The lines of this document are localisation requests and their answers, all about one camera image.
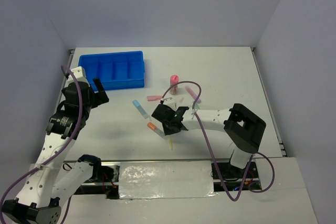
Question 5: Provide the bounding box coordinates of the purple highlighter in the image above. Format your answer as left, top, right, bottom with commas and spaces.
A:
185, 86, 202, 103

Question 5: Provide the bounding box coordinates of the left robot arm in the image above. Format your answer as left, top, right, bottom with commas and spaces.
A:
1, 78, 109, 223

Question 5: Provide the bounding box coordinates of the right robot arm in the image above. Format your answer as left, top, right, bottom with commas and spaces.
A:
151, 101, 266, 177

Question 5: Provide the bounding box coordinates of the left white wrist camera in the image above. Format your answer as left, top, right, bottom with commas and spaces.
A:
66, 66, 89, 84

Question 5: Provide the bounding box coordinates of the pink-lidded jar of clips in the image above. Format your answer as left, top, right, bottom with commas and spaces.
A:
169, 75, 179, 95

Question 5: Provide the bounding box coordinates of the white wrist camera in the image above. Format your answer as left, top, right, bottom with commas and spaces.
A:
66, 66, 89, 84
160, 98, 177, 111

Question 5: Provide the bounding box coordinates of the blue-capped highlighter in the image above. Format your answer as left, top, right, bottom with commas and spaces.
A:
132, 100, 149, 119

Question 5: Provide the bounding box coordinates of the orange-capped highlighter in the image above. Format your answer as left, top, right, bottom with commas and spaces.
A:
147, 122, 166, 140

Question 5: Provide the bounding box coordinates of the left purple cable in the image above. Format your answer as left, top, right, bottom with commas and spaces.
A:
0, 64, 85, 224

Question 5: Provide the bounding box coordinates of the silver taped cover plate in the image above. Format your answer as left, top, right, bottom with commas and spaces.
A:
119, 161, 215, 199

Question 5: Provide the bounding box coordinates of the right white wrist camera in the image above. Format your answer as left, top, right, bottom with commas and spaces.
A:
160, 98, 177, 111

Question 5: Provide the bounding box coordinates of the blue compartment tray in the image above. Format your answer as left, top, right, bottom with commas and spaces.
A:
78, 51, 145, 91

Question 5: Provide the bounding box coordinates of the pink correction tape case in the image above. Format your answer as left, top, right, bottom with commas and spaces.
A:
146, 95, 162, 102

